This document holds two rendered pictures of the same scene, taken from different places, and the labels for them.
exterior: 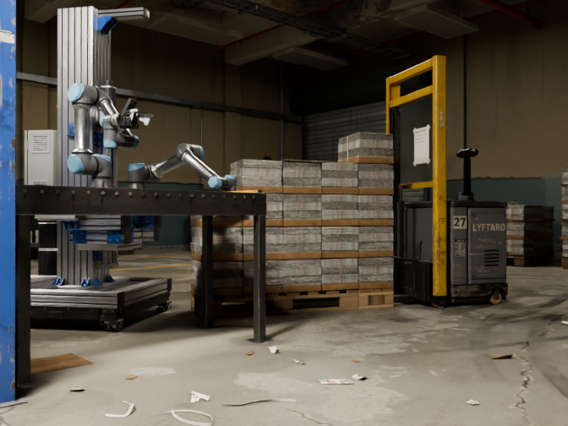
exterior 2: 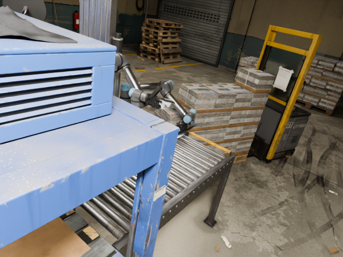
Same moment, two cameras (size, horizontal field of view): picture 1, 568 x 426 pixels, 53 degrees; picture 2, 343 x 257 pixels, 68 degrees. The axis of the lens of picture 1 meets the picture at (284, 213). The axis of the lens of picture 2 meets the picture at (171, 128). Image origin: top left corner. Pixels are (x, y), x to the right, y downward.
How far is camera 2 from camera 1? 220 cm
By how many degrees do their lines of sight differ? 30
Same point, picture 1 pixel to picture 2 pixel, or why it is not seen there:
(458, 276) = (278, 149)
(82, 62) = (101, 20)
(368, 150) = (261, 85)
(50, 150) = not seen: hidden behind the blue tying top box
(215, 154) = not seen: outside the picture
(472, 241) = (290, 133)
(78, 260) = not seen: hidden behind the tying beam
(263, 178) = (205, 104)
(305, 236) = (218, 133)
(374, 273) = (243, 147)
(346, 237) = (236, 132)
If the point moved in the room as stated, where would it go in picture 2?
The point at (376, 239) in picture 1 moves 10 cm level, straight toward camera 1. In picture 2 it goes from (248, 131) to (251, 135)
